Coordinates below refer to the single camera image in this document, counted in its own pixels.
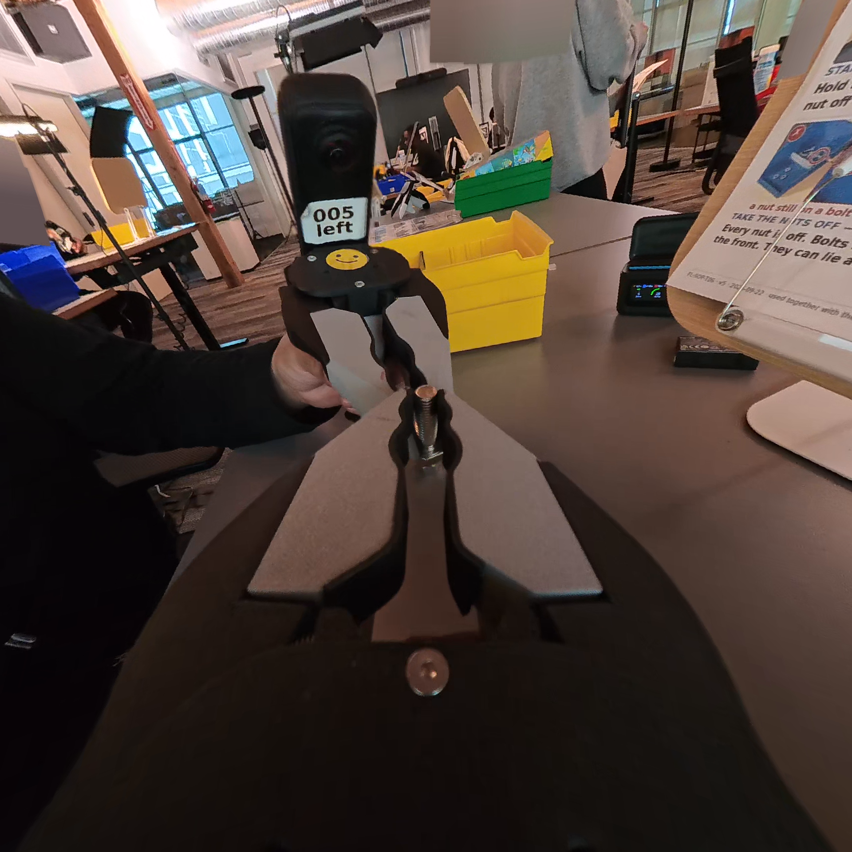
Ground person's left forearm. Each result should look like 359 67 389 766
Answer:
0 293 288 460

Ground black office chair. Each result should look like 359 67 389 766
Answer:
702 36 761 195

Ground black charging case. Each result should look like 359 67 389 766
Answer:
615 212 701 318

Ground black studio light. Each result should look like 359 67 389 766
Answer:
276 5 385 73

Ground brown cardboard sheet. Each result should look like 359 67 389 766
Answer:
442 85 492 161

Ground person's left hand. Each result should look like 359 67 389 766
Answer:
270 335 362 419

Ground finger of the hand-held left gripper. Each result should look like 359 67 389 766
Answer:
381 295 455 395
310 306 408 419

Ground wooden support post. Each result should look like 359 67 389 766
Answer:
72 0 246 288

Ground blue plastic bin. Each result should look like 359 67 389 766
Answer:
0 241 82 314

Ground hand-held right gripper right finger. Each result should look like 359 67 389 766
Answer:
439 391 604 619

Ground printed instruction sheet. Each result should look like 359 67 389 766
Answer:
667 0 852 340

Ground yellow plastic bin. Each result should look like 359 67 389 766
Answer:
371 210 555 354

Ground person's dark torso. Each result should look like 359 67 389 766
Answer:
0 433 181 852

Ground metal page holder wire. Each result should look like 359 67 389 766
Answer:
715 150 852 334

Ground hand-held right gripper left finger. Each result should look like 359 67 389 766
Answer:
246 391 411 624

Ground colourful printed cards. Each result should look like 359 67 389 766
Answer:
474 130 555 177

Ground black camera battery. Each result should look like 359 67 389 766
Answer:
672 335 761 372

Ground black light stand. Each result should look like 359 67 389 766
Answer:
0 113 224 350

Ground black display screen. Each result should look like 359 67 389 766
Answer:
375 67 475 164

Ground silver bolt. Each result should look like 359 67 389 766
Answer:
406 385 446 470

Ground green plastic bin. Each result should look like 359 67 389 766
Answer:
458 158 555 194
454 178 555 219

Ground wooden desk with black legs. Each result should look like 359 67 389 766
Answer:
63 223 250 352

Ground beige reflector panel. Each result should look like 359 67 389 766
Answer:
90 156 149 213

